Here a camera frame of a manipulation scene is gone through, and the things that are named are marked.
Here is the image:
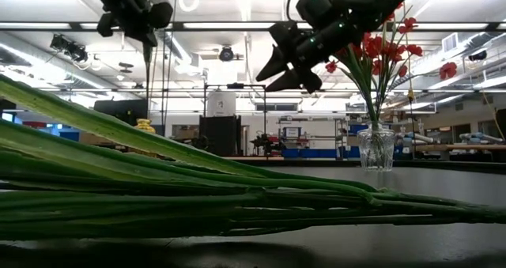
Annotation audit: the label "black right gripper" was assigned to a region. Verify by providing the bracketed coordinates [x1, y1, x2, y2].
[255, 21, 357, 94]

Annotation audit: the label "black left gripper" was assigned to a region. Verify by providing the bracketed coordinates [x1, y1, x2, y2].
[96, 0, 158, 48]

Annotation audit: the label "yellow glass vase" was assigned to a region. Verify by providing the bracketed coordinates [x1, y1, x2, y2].
[132, 118, 159, 159]

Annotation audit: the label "clear glass vase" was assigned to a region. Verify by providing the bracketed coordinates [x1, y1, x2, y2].
[357, 121, 398, 172]

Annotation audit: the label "white cylindrical tank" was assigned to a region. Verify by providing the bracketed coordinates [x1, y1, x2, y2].
[206, 90, 237, 118]

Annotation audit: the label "black monitor box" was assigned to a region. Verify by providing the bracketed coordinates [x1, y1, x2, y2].
[93, 99, 149, 127]

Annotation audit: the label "blue storage bins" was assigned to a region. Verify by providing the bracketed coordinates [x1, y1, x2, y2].
[282, 147, 361, 159]

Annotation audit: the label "black cabinet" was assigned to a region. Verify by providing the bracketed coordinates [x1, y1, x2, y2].
[198, 115, 243, 157]

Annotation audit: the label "cardboard box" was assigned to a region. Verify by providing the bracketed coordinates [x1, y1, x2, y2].
[78, 132, 119, 145]

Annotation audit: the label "white ceiling vent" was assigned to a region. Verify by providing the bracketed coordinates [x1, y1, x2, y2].
[441, 32, 459, 54]

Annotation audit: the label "wooden workbench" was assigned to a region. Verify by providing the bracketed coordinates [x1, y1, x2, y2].
[414, 143, 506, 162]

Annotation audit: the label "grey foam rolls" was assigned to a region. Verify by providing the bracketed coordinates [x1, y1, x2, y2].
[458, 131, 505, 144]

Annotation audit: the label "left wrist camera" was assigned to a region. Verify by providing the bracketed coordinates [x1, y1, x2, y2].
[149, 0, 175, 30]

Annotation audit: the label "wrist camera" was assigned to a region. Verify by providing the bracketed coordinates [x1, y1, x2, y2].
[295, 0, 338, 28]
[149, 0, 175, 30]

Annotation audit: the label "black metal frame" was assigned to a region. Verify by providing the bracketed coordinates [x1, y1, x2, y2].
[203, 83, 267, 157]

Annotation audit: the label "black camera rig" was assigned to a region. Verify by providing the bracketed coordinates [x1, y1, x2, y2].
[49, 33, 89, 63]

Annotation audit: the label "black ceiling camera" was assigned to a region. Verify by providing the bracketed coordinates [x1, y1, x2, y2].
[218, 45, 235, 62]

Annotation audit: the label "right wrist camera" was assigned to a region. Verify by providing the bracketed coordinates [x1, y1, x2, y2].
[295, 0, 338, 28]

